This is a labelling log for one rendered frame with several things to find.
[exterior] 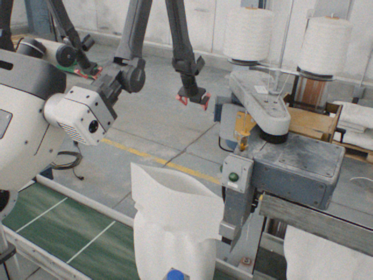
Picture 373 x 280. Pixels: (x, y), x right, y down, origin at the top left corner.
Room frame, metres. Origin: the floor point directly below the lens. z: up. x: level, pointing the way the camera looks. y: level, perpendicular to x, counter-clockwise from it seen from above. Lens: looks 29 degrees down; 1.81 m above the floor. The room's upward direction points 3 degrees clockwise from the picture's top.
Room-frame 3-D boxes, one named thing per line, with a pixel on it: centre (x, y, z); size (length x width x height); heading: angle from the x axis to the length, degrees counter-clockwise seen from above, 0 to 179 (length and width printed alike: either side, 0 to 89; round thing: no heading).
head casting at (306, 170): (0.87, -0.32, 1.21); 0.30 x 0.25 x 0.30; 62
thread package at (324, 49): (1.07, -0.42, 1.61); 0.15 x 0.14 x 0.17; 62
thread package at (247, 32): (1.19, -0.19, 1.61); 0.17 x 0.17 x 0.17
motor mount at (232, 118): (1.22, -0.27, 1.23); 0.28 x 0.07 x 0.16; 62
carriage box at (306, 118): (1.19, -0.45, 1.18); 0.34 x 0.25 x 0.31; 152
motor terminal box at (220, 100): (1.33, -0.15, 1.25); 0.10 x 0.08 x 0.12; 177
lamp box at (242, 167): (0.80, -0.15, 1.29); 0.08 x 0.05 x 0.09; 62
